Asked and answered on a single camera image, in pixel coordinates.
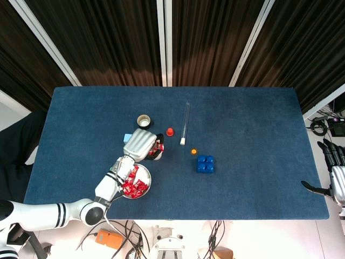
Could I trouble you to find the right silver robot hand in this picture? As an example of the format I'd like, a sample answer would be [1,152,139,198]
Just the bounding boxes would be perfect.
[301,139,345,205]

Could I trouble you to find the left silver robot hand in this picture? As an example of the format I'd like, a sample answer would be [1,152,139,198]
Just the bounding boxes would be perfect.
[123,128,165,162]

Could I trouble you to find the white paper cup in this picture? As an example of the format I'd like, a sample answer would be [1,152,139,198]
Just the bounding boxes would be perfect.
[147,140,165,161]

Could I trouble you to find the metal plate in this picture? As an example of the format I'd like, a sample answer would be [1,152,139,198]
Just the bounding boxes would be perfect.
[122,163,152,200]

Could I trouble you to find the glass test tube white stopper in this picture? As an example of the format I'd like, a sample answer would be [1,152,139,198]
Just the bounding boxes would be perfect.
[180,101,191,146]

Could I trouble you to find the black electronic box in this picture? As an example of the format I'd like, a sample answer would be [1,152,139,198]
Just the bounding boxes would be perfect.
[326,116,345,137]

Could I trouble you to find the blue building block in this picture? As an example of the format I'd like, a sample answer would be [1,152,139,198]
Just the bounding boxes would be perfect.
[196,154,216,174]

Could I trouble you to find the orange box device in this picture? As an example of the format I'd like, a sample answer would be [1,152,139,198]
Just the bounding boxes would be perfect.
[95,228,126,250]

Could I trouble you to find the blue felt table cover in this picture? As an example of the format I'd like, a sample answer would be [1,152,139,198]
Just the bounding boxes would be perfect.
[23,86,330,221]

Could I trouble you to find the white robot torso base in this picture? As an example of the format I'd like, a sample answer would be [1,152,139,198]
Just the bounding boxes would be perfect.
[147,225,187,259]

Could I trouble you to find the dark brown curtain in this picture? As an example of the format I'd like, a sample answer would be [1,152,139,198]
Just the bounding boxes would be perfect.
[25,0,162,87]
[0,0,74,112]
[237,0,345,114]
[171,0,266,87]

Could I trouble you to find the black fabric bundle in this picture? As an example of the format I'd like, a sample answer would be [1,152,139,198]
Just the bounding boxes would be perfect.
[0,109,49,203]

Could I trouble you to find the brown cardboard piece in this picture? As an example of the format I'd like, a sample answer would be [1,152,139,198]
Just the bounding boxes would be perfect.
[197,247,234,259]

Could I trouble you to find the black coiled cable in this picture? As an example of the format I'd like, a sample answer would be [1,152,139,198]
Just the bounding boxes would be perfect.
[309,118,328,136]

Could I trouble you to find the white frame post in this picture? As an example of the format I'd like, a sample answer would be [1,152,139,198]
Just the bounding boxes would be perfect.
[229,0,277,87]
[9,0,82,87]
[156,0,173,87]
[302,83,345,121]

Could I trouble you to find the black cable bundle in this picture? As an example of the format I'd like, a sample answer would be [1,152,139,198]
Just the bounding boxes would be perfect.
[75,220,151,259]
[203,220,226,259]

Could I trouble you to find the dark grey curved hose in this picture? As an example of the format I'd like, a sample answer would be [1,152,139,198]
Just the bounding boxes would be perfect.
[29,231,52,259]

